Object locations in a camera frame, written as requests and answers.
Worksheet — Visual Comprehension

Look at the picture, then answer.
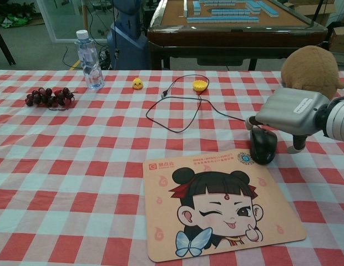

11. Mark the blue machine base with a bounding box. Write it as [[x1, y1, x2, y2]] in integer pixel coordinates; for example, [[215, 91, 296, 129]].
[[107, 0, 150, 70]]

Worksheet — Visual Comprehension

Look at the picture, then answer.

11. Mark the cartoon girl mouse pad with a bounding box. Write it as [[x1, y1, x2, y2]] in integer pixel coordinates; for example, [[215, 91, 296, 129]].
[[142, 151, 307, 263]]

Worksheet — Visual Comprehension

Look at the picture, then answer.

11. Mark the dark wood mahjong table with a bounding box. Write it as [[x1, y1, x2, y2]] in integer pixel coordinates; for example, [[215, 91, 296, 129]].
[[146, 0, 330, 71]]

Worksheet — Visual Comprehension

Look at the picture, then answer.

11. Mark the black mouse cable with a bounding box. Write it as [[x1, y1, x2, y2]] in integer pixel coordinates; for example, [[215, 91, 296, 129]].
[[146, 74, 263, 134]]

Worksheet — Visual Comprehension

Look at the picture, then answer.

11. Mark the long mahjong tile row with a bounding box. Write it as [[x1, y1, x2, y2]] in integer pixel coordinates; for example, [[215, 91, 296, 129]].
[[187, 17, 260, 24]]

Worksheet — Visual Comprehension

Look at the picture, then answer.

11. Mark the black metal table leg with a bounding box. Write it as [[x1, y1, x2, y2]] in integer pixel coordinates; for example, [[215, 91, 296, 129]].
[[0, 26, 16, 67]]

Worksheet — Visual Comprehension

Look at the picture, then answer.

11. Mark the green plant pile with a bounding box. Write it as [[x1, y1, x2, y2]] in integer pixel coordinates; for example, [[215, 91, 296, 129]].
[[0, 9, 33, 29]]

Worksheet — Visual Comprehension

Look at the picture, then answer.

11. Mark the short mahjong tile row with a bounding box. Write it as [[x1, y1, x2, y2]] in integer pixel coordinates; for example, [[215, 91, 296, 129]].
[[211, 8, 251, 16]]

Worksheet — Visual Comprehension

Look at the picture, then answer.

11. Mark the brown cardboard box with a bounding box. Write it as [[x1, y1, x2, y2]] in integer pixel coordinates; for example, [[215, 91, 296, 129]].
[[329, 26, 344, 55]]

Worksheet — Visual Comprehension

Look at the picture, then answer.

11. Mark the brown plush toy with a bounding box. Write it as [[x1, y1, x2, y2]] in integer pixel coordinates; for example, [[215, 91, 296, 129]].
[[280, 45, 344, 100]]

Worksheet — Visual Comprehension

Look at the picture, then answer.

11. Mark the clear plastic water bottle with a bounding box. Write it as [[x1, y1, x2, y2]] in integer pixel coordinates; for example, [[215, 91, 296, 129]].
[[74, 29, 105, 90]]

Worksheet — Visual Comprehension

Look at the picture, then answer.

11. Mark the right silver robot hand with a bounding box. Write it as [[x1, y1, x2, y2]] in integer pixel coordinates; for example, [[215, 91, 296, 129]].
[[245, 87, 332, 155]]

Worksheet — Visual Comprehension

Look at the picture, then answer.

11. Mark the yellow egg tart toy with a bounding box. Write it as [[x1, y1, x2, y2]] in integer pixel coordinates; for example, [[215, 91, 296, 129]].
[[191, 79, 209, 93]]

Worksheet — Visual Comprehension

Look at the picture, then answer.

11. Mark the black computer mouse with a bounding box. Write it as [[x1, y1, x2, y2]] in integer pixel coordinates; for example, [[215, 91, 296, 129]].
[[249, 129, 279, 166]]

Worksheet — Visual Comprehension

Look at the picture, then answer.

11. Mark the red white checkered tablecloth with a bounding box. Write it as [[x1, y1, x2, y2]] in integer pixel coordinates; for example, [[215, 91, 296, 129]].
[[0, 69, 344, 266]]

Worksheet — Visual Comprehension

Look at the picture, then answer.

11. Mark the dark red grape bunch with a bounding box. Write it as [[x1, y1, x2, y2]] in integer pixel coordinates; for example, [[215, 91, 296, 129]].
[[24, 87, 78, 111]]

